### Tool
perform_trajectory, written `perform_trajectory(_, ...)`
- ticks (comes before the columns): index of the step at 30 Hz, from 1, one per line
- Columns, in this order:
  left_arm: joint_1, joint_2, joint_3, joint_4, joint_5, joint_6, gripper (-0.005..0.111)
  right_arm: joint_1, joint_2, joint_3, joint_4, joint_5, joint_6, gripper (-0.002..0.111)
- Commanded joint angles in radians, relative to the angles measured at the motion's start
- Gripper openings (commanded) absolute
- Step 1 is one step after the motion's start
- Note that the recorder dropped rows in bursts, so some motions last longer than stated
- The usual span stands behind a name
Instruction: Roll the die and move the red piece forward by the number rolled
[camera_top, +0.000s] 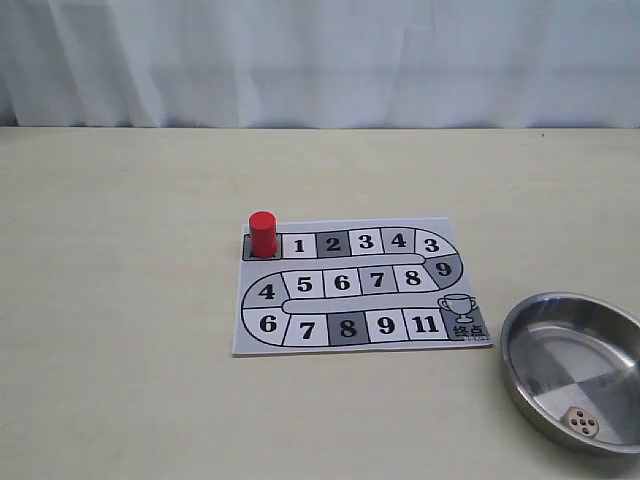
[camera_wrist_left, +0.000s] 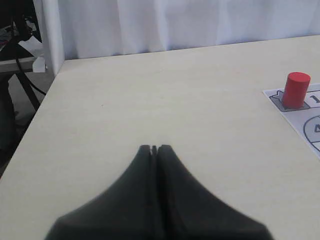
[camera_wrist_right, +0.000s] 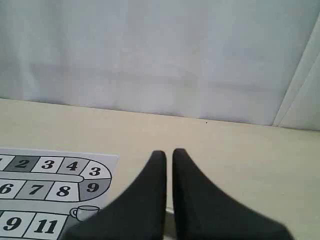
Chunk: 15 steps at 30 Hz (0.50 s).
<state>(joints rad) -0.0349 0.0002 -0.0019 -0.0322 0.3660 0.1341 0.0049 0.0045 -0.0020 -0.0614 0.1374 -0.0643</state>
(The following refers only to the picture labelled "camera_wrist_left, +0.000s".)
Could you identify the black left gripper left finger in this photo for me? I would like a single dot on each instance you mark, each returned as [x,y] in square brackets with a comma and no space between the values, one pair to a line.
[125,211]

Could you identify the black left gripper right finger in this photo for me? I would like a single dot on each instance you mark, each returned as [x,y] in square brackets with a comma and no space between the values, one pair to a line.
[191,212]

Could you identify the red cylinder game piece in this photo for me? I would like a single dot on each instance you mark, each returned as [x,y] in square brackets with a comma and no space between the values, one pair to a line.
[295,90]

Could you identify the paper game board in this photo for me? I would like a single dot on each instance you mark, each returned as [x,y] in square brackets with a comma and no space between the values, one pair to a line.
[305,120]

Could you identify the grey side table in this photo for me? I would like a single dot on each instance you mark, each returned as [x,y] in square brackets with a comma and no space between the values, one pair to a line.
[11,66]

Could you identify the white curtain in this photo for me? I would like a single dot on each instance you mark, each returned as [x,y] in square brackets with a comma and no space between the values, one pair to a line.
[80,29]

